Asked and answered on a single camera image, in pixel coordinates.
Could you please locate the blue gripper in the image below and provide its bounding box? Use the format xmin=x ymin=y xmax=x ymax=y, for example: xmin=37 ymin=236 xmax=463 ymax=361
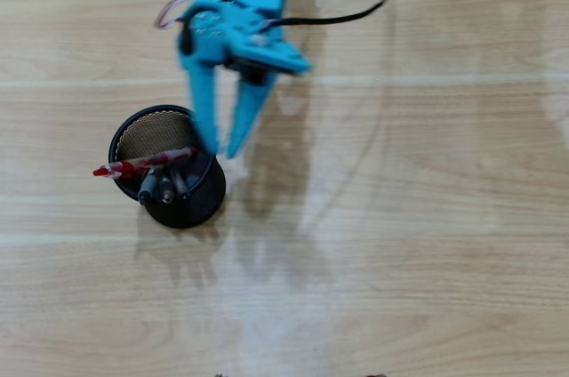
xmin=176 ymin=0 xmax=313 ymax=161

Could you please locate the clear pen with black grip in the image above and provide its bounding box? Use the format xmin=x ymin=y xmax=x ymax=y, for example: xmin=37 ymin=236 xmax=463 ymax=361
xmin=171 ymin=167 xmax=192 ymax=201

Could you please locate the grey pen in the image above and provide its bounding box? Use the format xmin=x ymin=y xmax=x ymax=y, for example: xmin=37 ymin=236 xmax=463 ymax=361
xmin=157 ymin=170 xmax=175 ymax=205

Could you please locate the red clear pen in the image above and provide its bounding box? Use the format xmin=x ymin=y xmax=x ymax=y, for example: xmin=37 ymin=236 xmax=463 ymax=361
xmin=92 ymin=148 xmax=200 ymax=180

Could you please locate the dark blue pen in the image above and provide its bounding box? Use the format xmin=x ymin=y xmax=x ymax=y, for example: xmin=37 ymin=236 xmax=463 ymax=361
xmin=136 ymin=167 xmax=157 ymax=205

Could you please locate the black mesh pen holder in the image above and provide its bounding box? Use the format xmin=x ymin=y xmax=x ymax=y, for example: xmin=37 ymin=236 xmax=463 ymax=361
xmin=108 ymin=104 xmax=228 ymax=230

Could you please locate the white red servo wire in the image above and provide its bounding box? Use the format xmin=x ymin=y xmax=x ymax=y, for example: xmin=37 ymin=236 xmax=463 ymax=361
xmin=154 ymin=0 xmax=211 ymax=30

